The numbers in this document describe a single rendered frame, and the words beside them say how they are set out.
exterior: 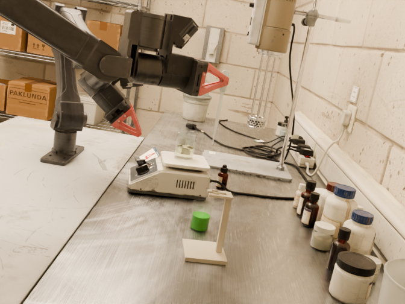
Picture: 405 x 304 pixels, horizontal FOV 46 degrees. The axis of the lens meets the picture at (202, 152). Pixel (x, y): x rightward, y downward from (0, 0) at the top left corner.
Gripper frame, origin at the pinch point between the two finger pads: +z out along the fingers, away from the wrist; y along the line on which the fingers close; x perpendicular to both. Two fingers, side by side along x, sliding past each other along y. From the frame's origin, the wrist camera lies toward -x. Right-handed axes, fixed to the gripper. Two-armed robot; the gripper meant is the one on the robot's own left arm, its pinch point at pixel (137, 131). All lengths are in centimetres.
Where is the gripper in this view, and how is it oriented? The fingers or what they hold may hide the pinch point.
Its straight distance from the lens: 125.9
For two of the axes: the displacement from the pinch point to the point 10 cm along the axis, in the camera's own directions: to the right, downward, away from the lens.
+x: -7.6, 6.4, 0.7
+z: 6.3, 7.2, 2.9
